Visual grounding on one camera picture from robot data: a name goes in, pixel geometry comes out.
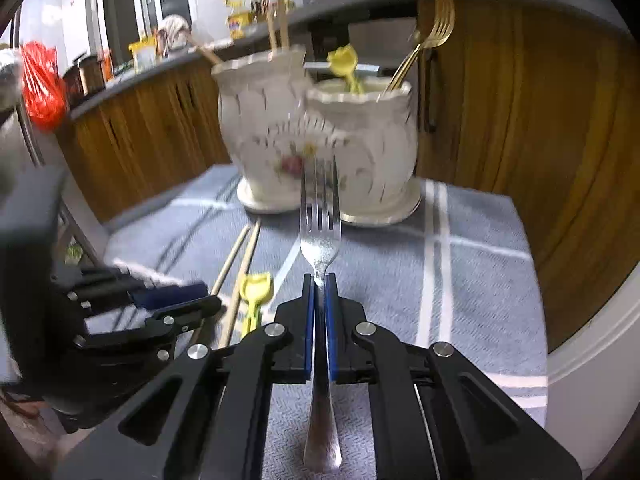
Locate yellow green plastic spatula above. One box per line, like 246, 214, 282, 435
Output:
240, 272, 272, 338

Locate silver fork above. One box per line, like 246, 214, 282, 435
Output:
299, 156, 342, 474

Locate gold fork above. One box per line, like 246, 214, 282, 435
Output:
384, 0, 456, 93

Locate grey striped table cloth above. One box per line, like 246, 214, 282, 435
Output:
98, 162, 550, 480

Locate cream ceramic boot vase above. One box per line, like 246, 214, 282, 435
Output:
212, 46, 422, 226

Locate red plastic bag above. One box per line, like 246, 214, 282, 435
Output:
21, 41, 66, 131

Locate yellow food package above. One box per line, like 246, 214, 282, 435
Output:
128, 36, 157, 73

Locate yellow spatula in vase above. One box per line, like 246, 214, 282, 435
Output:
326, 44, 363, 94

